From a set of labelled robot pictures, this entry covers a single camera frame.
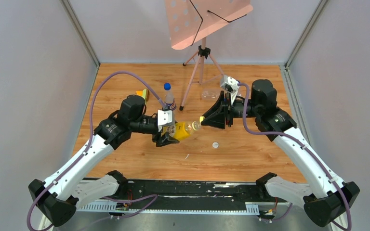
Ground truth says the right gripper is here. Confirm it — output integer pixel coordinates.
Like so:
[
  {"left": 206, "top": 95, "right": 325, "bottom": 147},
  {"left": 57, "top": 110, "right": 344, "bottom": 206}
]
[{"left": 200, "top": 91, "right": 261, "bottom": 129}]

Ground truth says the yellow juice bottle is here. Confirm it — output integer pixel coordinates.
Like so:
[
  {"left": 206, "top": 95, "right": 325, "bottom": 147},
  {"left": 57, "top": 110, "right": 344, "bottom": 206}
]
[{"left": 165, "top": 121, "right": 201, "bottom": 141}]

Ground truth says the Pepsi bottle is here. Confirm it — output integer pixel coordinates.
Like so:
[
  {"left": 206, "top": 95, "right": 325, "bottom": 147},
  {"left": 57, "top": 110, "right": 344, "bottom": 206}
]
[{"left": 164, "top": 89, "right": 176, "bottom": 111}]

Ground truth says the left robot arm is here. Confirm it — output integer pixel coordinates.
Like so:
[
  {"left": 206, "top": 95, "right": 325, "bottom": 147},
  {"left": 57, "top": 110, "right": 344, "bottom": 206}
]
[{"left": 28, "top": 95, "right": 179, "bottom": 227}]

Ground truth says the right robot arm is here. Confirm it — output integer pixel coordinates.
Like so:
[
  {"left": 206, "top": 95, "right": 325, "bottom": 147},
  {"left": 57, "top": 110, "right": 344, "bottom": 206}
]
[{"left": 201, "top": 76, "right": 360, "bottom": 231}]

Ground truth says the clear bottle white cap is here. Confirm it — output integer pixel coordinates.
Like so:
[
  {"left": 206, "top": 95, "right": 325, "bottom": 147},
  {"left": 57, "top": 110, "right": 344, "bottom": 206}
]
[{"left": 201, "top": 89, "right": 221, "bottom": 101}]

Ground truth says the yellow green toy block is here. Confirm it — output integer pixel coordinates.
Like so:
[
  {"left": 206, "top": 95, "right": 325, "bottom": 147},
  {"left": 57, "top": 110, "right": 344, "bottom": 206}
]
[{"left": 135, "top": 89, "right": 149, "bottom": 102}]

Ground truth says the pink music stand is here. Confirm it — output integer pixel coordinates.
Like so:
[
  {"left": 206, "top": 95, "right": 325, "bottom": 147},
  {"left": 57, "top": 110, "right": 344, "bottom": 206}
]
[{"left": 164, "top": 0, "right": 253, "bottom": 111}]

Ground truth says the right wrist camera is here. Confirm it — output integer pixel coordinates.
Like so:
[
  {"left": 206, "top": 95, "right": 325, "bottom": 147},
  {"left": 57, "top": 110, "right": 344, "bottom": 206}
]
[{"left": 220, "top": 75, "right": 240, "bottom": 104}]

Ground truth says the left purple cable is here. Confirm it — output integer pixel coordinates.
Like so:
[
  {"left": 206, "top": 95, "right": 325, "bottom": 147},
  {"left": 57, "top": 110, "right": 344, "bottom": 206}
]
[{"left": 26, "top": 71, "right": 167, "bottom": 231}]

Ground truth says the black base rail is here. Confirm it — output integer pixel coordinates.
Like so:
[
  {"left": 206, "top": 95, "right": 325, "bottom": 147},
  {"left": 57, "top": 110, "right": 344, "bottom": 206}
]
[{"left": 78, "top": 179, "right": 290, "bottom": 217}]

